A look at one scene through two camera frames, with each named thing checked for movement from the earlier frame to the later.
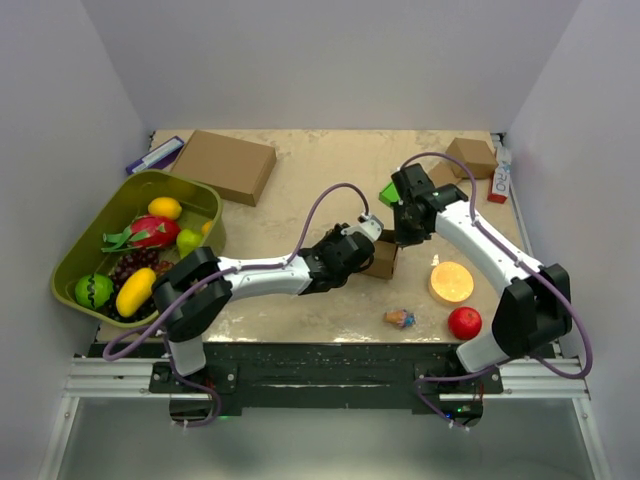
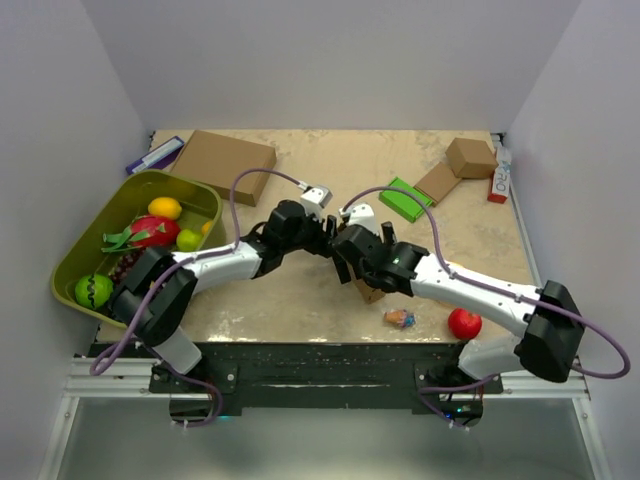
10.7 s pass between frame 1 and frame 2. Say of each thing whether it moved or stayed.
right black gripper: moved
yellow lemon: stayed
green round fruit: stayed
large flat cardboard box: stayed
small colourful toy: stayed
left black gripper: moved
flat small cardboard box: stayed
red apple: stayed
